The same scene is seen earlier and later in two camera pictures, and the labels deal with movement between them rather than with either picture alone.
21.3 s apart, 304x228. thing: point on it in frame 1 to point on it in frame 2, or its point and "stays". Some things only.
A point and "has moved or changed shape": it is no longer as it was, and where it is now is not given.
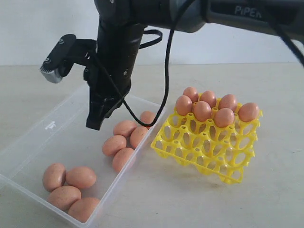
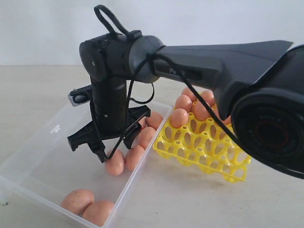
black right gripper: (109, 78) to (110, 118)
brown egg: (121, 157) to (133, 156)
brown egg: (202, 111) stays
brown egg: (191, 92) stays
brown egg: (209, 97) stays
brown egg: (184, 105) stays
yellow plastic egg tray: (222, 151) stays
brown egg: (113, 144) has moved or changed shape
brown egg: (62, 197) to (77, 200)
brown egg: (54, 176) to (179, 117)
